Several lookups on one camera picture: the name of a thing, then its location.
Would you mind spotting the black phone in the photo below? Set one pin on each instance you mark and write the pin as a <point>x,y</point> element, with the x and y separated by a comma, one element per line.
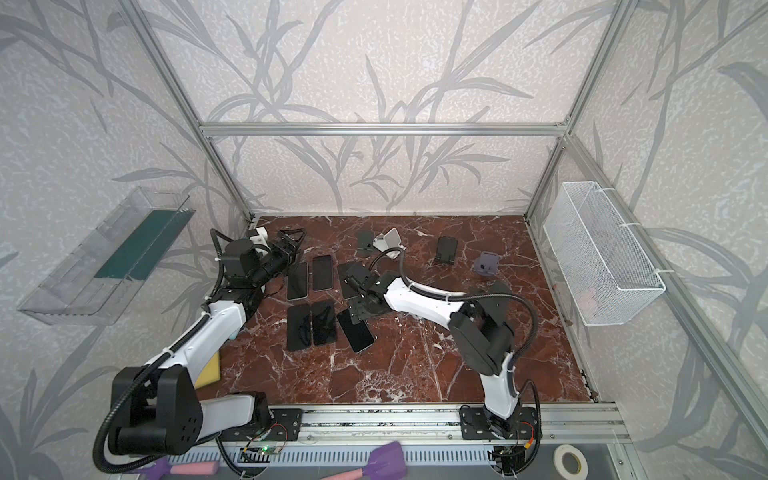
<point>348,292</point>
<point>358,335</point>
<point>297,281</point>
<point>299,332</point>
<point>322,273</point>
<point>323,320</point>

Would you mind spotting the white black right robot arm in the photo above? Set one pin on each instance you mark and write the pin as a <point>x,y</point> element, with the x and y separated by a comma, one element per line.
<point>481,334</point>

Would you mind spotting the white wire mesh basket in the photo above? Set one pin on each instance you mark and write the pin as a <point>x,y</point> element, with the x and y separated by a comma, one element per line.
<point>608,274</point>

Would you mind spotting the yellow sponge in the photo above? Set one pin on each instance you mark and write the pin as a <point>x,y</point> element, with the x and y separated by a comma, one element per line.
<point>211,373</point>

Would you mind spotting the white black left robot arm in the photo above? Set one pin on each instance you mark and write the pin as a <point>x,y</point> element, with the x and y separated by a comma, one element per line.
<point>155,410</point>

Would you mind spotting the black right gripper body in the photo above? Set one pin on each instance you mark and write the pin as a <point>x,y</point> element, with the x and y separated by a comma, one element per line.
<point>363,288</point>

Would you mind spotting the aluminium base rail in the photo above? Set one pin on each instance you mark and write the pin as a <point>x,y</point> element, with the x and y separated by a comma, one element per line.
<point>434,435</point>

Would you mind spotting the dark grey stand back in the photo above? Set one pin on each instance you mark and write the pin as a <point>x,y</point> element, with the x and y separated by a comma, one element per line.
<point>365,246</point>

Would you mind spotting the purple grey phone stand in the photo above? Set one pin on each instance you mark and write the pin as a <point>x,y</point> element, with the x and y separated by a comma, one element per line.
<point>487,264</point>

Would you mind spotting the white phone stand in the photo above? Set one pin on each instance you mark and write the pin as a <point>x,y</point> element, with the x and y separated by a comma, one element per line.
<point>390,241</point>

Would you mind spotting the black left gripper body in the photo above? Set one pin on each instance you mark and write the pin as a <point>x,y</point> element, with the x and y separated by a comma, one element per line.
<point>282,245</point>

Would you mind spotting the purple pink spatula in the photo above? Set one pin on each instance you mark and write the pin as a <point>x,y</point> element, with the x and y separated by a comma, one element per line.
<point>386,462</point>

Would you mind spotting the purple pink garden fork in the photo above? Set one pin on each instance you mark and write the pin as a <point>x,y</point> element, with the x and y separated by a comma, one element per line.
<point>162,468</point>

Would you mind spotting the black phone stand back right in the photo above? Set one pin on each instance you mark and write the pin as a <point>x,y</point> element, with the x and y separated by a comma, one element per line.
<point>446,250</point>

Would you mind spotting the clear plastic wall bin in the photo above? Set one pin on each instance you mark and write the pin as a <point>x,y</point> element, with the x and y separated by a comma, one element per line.
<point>95,283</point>

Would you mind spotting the white tape roll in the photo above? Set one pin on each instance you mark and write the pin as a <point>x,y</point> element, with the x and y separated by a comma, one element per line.
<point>570,463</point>

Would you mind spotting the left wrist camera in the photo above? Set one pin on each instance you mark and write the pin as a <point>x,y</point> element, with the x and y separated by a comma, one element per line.
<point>258,236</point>

